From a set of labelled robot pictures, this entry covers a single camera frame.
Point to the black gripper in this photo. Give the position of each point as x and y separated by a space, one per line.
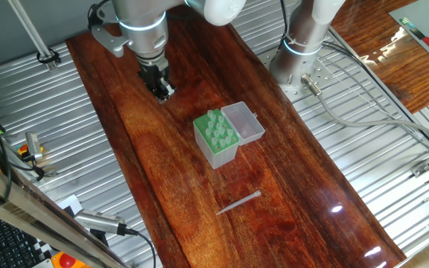
153 74

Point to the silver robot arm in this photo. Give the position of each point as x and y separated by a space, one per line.
143 22

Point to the translucent tip box green rack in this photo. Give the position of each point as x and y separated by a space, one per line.
218 160

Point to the clear hinged box lid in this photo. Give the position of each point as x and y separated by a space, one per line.
244 124

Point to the glossy wood grain board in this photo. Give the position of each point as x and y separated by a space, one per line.
386 63
184 193

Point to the silver metal clamp device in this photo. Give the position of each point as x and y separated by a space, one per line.
32 143

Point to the slanted aluminium pole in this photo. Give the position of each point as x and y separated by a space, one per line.
31 33

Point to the black white calibration sheet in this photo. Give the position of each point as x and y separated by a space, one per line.
69 204

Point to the orange emergency stop box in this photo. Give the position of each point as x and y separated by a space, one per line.
65 260

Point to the black keyboard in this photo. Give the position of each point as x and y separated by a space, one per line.
2 242

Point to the small multicolour strip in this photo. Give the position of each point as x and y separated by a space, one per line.
407 22

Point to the black strip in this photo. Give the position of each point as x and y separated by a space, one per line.
418 33

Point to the red block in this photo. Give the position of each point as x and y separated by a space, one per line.
428 41

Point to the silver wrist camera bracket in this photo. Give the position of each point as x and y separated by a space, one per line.
106 39

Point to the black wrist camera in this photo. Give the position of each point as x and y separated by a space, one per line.
93 16

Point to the silver ribbed exterior camera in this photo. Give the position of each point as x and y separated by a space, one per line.
99 221

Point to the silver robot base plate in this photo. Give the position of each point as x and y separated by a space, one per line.
326 74

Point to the stainless steel frame bar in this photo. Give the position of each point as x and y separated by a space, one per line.
32 212

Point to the silver corner bracket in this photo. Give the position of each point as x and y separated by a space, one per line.
421 169

